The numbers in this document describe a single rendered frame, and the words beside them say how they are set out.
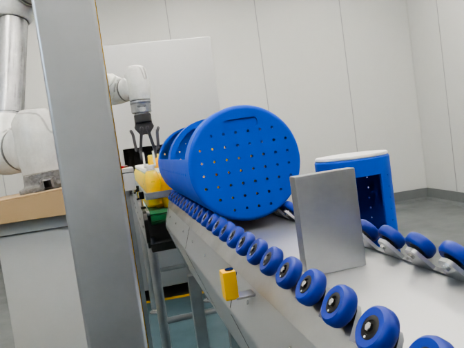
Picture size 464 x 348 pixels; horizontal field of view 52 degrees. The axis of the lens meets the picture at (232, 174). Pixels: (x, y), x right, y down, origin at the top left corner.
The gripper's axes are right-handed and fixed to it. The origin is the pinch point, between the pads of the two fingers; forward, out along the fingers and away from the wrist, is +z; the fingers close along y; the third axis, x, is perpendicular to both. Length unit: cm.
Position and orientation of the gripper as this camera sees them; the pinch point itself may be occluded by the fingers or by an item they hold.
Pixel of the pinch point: (148, 159)
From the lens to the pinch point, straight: 215.1
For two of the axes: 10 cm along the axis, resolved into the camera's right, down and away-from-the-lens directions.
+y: 9.6, -1.5, 2.2
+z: 1.4, 9.9, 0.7
